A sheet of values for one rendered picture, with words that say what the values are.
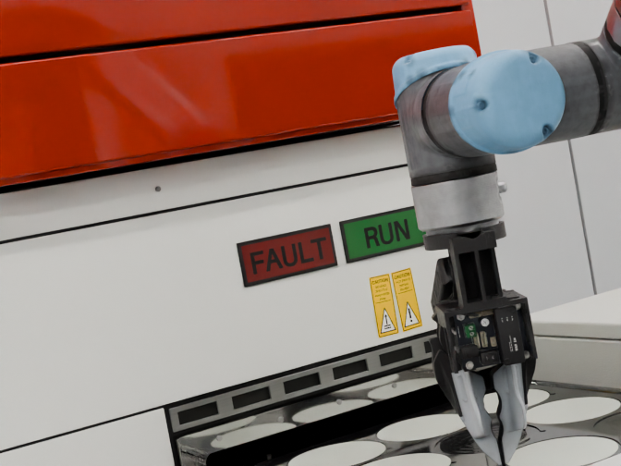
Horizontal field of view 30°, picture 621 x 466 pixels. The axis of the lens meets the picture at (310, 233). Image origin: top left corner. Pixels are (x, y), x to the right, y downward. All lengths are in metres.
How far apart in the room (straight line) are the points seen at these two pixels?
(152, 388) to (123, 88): 0.31
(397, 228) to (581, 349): 0.25
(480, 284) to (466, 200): 0.07
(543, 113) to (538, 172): 2.55
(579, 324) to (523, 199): 2.06
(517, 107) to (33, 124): 0.48
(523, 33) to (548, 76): 2.58
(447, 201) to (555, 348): 0.44
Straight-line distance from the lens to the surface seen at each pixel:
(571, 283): 3.49
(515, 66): 0.87
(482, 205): 0.98
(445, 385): 1.04
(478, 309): 0.97
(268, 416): 1.25
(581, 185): 3.53
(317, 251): 1.28
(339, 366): 1.31
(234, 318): 1.24
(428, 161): 0.98
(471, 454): 1.11
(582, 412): 1.20
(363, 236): 1.32
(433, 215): 0.98
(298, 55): 1.24
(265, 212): 1.26
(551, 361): 1.38
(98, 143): 1.14
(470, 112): 0.87
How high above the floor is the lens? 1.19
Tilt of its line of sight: 3 degrees down
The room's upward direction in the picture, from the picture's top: 11 degrees counter-clockwise
